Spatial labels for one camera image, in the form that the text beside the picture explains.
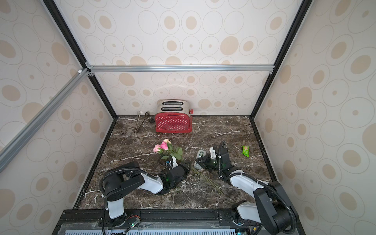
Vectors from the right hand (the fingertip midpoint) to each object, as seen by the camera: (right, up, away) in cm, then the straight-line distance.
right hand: (200, 159), depth 84 cm
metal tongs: (-41, +29, +33) cm, 60 cm away
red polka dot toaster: (-17, +26, +13) cm, 34 cm away
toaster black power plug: (-37, +24, +31) cm, 54 cm away
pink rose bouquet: (-20, +6, +4) cm, 21 cm away
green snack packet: (+31, +3, +13) cm, 34 cm away
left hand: (-1, -2, +1) cm, 2 cm away
